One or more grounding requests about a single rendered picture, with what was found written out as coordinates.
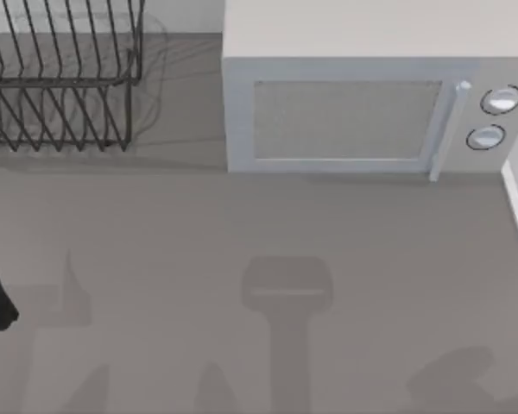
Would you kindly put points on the pale microwave oven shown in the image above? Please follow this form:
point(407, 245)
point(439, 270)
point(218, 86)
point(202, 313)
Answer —
point(354, 39)

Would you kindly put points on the round microwave knob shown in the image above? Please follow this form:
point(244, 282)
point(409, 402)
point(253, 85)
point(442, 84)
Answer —
point(485, 137)
point(500, 99)

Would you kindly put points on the microwave oven door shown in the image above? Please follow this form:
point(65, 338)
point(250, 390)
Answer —
point(241, 116)

